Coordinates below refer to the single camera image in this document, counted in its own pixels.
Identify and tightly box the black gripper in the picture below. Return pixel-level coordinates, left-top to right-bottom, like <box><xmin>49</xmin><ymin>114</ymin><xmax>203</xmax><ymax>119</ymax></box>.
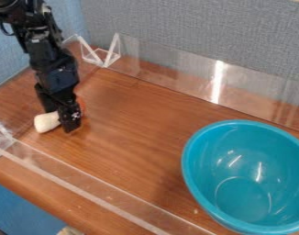
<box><xmin>25</xmin><ymin>34</ymin><xmax>83</xmax><ymax>133</ymax></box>

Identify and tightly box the white brown toy mushroom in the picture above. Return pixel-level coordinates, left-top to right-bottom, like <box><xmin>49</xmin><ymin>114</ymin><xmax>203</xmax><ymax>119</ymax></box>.
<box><xmin>33</xmin><ymin>96</ymin><xmax>85</xmax><ymax>134</ymax></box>

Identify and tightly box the blue plastic bowl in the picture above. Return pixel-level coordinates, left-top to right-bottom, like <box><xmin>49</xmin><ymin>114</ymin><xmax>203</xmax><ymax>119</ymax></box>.
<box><xmin>182</xmin><ymin>119</ymin><xmax>299</xmax><ymax>235</ymax></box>

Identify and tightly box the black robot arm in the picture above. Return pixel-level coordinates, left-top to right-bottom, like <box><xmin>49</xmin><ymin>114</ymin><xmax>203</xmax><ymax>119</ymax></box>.
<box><xmin>0</xmin><ymin>0</ymin><xmax>83</xmax><ymax>133</ymax></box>

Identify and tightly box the clear acrylic front barrier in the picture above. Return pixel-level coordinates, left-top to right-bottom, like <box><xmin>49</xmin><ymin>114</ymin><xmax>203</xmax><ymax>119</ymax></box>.
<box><xmin>0</xmin><ymin>123</ymin><xmax>216</xmax><ymax>235</ymax></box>

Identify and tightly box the clear acrylic back barrier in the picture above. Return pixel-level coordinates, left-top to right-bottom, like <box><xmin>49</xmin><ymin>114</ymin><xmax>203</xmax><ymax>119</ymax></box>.
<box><xmin>76</xmin><ymin>34</ymin><xmax>299</xmax><ymax>130</ymax></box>

